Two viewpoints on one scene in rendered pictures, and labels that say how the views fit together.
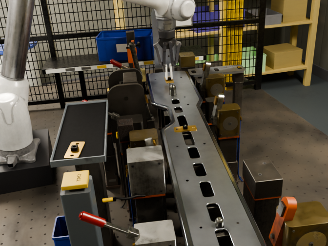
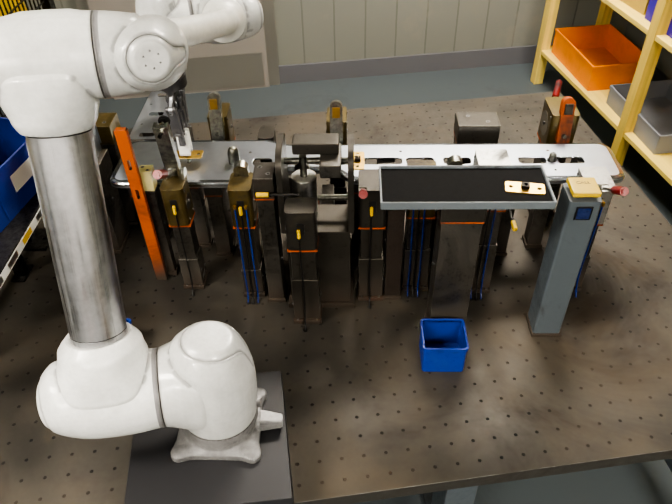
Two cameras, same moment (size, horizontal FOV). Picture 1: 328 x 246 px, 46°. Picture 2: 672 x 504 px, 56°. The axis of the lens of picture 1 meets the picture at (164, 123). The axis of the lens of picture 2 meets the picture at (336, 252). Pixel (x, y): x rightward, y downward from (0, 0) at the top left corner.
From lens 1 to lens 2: 1.84 m
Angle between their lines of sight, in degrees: 68
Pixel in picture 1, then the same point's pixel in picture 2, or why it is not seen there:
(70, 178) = (585, 187)
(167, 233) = (598, 170)
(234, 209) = (528, 149)
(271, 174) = (487, 115)
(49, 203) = (340, 395)
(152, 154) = (497, 155)
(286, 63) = not seen: outside the picture
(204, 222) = (548, 167)
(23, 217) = (369, 427)
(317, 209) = (556, 100)
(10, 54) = (113, 278)
